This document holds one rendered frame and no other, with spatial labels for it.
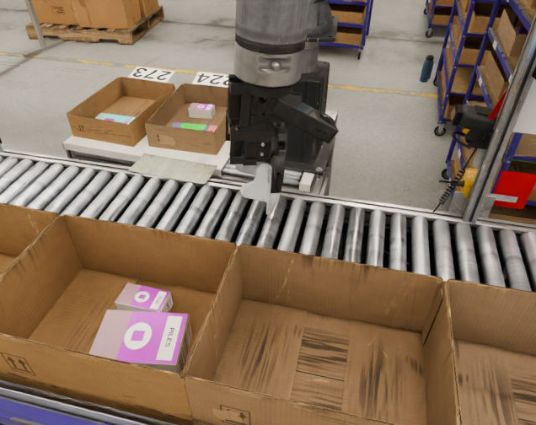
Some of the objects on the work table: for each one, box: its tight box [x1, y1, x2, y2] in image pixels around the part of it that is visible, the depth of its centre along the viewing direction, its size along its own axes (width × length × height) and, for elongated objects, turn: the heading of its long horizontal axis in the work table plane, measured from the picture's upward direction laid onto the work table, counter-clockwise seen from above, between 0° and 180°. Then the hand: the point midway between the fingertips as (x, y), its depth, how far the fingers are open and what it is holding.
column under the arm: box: [285, 61, 335, 175], centre depth 158 cm, size 26×26×33 cm
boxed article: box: [188, 103, 215, 119], centre depth 188 cm, size 6×10×5 cm, turn 79°
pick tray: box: [67, 77, 175, 147], centre depth 185 cm, size 28×38×10 cm
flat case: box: [171, 122, 218, 132], centre depth 174 cm, size 14×19×2 cm
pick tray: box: [145, 83, 230, 155], centre depth 180 cm, size 28×38×10 cm
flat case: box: [95, 113, 136, 125], centre depth 179 cm, size 14×19×2 cm
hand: (270, 196), depth 72 cm, fingers open, 5 cm apart
